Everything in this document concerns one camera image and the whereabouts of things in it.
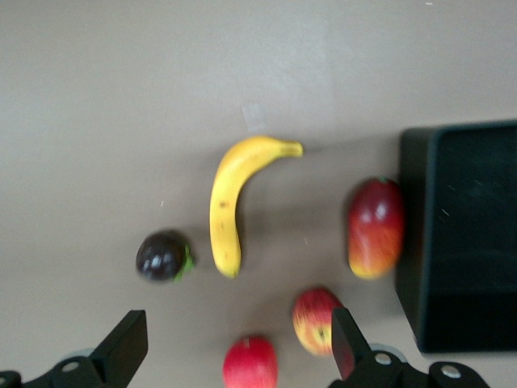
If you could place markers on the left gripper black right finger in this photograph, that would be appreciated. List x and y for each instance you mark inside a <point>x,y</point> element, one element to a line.
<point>349,347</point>

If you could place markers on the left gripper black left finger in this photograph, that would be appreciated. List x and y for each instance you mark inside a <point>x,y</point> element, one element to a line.
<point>121,351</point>

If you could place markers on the red yellow apple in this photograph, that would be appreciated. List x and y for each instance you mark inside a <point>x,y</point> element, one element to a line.
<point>313,319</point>

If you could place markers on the black plastic tray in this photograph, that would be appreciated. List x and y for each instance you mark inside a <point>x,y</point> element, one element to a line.
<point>472,242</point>

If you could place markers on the yellow banana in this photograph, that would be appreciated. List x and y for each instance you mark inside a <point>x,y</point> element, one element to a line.
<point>226,210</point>

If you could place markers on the red pomegranate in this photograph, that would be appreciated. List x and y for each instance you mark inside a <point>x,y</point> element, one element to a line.
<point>250,363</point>

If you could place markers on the dark purple eggplant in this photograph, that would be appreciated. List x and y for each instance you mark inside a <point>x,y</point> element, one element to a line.
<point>159,256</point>

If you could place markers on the red yellow mango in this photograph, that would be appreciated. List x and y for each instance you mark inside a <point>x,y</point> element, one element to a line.
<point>375,230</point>

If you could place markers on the small clear tape piece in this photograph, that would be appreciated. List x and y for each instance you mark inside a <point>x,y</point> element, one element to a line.
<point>255,117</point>

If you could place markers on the brown table cover sheet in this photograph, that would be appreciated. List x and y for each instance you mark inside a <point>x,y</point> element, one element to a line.
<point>121,81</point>

